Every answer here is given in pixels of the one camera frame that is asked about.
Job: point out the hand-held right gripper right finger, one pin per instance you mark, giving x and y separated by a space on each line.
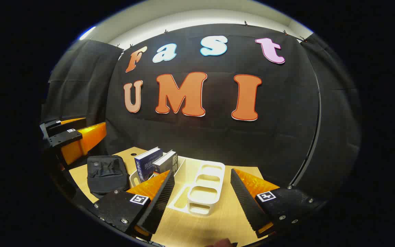
245 202

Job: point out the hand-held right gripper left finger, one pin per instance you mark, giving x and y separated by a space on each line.
159 202

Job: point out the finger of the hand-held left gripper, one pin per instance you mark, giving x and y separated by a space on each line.
63 138
51 124

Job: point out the blue book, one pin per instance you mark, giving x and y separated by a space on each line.
146 164

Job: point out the grey white book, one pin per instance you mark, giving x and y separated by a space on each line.
166 163

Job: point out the white bookshelf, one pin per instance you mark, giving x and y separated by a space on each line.
206 192

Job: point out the black schoolbag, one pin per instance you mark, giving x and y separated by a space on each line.
107 175

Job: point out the black frame pole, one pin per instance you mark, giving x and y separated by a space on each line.
319 113

